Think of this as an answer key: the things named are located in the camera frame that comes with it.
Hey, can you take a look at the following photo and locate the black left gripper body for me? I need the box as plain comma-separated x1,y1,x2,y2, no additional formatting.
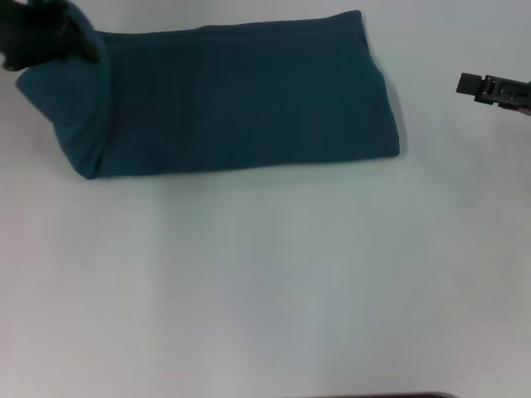
0,0,71,72

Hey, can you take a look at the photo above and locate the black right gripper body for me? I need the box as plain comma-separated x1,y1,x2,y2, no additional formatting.
480,74,531,118

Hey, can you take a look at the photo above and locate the teal blue printed t-shirt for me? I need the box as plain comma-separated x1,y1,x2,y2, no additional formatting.
15,0,402,181

